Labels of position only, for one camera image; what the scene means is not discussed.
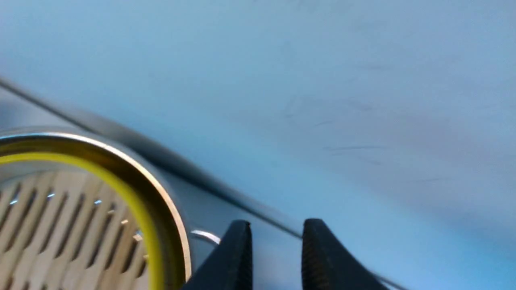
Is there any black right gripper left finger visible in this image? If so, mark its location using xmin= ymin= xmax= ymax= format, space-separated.
xmin=182 ymin=219 xmax=253 ymax=290

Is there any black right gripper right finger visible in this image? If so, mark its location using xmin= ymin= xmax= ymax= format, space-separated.
xmin=302 ymin=218 xmax=387 ymax=290

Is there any yellow rimmed bamboo steamer basket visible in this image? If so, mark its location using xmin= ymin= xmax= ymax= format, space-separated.
xmin=1 ymin=153 xmax=166 ymax=290

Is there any stainless steel pot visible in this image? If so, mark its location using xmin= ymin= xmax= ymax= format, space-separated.
xmin=0 ymin=128 xmax=221 ymax=290

